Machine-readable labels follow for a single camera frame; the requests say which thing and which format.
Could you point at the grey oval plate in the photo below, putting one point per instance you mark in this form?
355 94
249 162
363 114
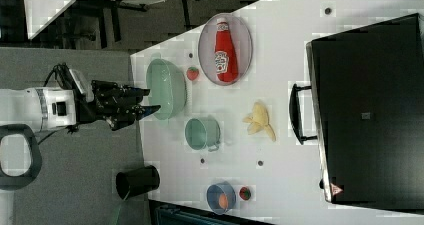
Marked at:
242 42

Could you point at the red strawberry near colander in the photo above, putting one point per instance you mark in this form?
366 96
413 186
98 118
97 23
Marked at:
192 73

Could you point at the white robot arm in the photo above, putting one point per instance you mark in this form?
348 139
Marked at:
45 110

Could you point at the orange egg in cup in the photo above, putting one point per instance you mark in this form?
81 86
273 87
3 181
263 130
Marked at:
223 201

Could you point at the blue cup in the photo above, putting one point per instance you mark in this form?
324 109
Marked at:
213 193

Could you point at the red strawberry near cup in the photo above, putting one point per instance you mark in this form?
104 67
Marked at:
245 193

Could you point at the peeled yellow banana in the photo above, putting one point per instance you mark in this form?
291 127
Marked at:
258 120

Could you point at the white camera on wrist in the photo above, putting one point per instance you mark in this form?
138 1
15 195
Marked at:
82 87

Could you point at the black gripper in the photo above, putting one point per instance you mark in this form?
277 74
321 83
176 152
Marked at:
109 103

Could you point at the green colander bowl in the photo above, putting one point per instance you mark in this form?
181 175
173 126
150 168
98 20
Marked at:
166 83

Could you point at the red ketchup bottle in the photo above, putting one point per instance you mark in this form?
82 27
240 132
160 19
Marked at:
225 56

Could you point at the black toaster oven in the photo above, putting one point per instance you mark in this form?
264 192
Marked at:
368 101

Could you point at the green mug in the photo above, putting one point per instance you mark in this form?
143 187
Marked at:
203 133

